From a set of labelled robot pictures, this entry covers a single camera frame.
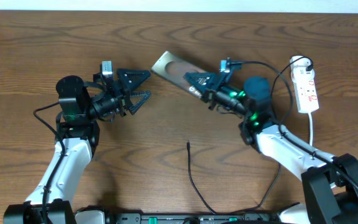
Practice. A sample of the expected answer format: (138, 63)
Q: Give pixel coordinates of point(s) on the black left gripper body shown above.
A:
(109, 101)

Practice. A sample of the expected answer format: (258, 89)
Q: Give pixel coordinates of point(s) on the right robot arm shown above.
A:
(330, 183)

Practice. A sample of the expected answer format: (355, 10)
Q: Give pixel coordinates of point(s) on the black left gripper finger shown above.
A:
(130, 80)
(136, 99)

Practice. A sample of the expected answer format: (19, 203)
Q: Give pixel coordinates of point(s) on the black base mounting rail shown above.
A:
(136, 218)

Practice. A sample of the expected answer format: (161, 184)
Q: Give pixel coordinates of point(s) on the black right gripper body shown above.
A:
(224, 96)

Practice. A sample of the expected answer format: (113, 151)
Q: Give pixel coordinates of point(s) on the bronze Galaxy smartphone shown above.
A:
(173, 69)

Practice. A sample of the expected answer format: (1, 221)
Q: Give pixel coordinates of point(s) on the white power strip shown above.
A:
(305, 90)

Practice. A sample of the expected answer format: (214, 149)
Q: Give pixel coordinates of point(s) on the white USB charger adapter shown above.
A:
(301, 65)

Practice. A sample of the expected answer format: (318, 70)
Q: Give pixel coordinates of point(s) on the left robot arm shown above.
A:
(76, 133)

